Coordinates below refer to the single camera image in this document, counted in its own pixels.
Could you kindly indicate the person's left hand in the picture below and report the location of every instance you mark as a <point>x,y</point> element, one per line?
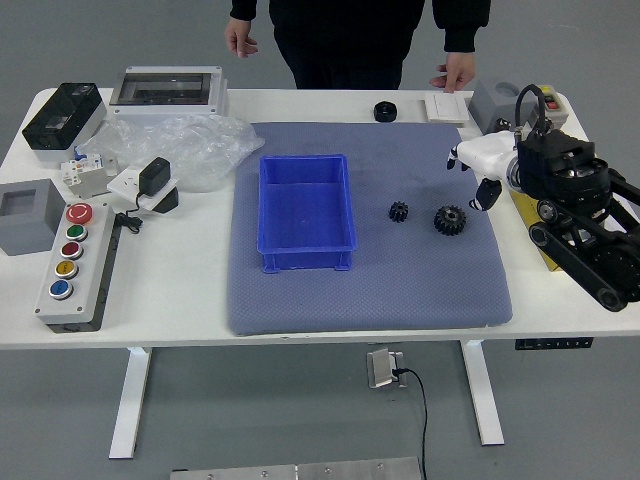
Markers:
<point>460,70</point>

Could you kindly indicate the person's right hand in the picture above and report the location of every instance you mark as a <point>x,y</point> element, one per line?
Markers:
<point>240,37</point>

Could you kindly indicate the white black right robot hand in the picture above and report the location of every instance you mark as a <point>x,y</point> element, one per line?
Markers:
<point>487,152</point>

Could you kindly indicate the big black gear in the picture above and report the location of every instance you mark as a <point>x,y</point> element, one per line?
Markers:
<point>450,220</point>

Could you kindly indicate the small black gear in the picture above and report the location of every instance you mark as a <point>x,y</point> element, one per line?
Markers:
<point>399,212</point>

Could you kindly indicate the blue plastic box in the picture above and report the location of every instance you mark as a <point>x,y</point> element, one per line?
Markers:
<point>305,220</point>

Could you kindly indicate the person's right forearm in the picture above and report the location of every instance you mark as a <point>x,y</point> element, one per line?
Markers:
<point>247,9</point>

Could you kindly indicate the person's left forearm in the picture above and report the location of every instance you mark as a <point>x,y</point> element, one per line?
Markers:
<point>462,25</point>

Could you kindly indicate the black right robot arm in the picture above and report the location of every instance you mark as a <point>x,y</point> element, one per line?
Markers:
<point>565,165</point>

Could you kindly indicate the yellow white cardboard box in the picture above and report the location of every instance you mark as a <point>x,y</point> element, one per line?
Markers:
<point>522,205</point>

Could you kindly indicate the black hex nut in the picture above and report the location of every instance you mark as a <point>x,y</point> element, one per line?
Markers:
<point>386,111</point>

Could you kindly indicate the white clear-lid distribution box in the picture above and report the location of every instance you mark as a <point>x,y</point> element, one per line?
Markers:
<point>165,107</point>

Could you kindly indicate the silver floor socket box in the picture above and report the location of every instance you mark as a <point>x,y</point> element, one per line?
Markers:
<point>380,367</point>

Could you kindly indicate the grey five-button control box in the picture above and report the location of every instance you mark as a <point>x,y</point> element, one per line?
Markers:
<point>87,270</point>

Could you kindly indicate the dark brown cylindrical capacitor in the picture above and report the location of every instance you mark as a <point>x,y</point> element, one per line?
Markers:
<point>501,125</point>

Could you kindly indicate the grey cube with round hole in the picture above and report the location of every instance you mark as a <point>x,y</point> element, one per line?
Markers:
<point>487,102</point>

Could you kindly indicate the clear plastic bag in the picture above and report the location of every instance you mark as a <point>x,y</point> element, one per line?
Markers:
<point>200,145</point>

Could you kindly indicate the grey-blue padded mat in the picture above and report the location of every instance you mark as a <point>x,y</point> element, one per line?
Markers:
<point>425,280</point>

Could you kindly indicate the black power adapter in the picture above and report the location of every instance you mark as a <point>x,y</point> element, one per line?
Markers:
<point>154,175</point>

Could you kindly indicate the black stand block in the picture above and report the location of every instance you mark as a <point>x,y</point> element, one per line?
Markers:
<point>170,201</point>

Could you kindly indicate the black table height panel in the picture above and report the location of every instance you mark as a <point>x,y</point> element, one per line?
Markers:
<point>552,344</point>

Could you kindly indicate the white circuit breaker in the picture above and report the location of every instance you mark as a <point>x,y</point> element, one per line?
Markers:
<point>80,170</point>

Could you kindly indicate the white table leg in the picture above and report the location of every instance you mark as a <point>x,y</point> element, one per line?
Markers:
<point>482,395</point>
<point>130,400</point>

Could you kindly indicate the grey cube with square hole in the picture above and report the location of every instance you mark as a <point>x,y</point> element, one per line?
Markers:
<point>25,230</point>

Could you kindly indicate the silver metal plate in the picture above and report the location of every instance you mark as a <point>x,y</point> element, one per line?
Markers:
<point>300,471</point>

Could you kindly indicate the white wall switch plate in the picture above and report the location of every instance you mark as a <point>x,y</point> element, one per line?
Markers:
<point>446,107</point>

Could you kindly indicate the grey red-button switch box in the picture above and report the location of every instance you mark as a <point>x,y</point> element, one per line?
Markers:
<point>556,109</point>

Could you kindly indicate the black-lid white enclosure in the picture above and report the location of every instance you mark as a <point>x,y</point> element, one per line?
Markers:
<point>60,117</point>

